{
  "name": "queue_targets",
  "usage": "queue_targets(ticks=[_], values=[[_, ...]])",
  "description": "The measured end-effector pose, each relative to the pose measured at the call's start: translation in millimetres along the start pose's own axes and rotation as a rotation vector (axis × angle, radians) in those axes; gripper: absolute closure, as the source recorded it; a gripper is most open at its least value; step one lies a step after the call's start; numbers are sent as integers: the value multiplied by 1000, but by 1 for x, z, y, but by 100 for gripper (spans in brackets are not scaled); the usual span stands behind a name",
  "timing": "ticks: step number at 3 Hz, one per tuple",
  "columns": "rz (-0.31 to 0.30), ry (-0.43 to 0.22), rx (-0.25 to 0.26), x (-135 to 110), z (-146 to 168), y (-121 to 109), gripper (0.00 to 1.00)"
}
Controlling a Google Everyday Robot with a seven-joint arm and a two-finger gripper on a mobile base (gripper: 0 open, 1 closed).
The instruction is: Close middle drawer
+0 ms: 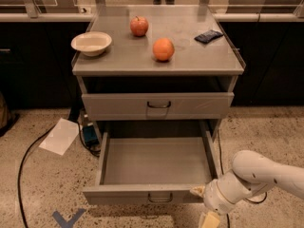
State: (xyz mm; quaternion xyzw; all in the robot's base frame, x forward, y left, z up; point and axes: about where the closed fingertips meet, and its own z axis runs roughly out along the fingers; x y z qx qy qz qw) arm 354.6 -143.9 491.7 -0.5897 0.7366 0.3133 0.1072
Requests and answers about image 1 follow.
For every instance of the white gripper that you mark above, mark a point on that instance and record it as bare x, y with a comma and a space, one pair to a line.
211, 198

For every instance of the grey drawer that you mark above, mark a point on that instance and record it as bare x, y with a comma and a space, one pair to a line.
157, 106
152, 170

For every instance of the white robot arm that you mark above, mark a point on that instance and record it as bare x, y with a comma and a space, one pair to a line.
251, 175

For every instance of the grey top drawer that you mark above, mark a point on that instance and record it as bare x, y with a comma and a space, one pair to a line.
157, 106

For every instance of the grey metal drawer cabinet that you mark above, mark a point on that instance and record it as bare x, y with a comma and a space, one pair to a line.
129, 65

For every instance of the blue power box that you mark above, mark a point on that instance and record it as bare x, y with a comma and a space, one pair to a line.
90, 136

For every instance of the white paper sheet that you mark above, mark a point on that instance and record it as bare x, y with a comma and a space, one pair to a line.
60, 137

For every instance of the orange fruit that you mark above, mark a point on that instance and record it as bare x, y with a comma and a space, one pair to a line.
163, 49

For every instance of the dark blue snack packet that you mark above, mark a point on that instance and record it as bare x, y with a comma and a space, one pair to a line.
208, 36

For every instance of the red apple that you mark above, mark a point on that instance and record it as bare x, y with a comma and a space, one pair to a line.
139, 26

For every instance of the white ceramic bowl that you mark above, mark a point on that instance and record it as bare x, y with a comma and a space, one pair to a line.
93, 43

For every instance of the brown bag at left edge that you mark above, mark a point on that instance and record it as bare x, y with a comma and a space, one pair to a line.
7, 119

